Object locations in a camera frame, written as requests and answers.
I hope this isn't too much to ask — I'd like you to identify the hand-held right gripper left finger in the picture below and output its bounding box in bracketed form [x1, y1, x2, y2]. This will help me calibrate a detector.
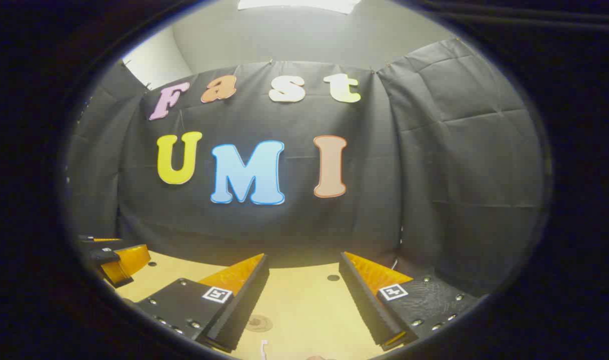
[120, 253, 271, 354]

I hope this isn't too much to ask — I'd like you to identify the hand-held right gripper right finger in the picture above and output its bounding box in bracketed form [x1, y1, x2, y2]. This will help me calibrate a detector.
[338, 251, 481, 352]

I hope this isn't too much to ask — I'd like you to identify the light wooden desktop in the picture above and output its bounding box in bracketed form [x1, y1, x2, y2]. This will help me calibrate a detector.
[104, 250, 415, 360]

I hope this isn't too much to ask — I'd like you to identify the black backdrop cloth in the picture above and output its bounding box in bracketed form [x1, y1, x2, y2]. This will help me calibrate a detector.
[64, 37, 545, 296]

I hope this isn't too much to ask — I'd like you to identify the ceiling light panel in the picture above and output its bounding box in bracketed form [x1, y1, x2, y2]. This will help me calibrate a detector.
[237, 0, 361, 15]

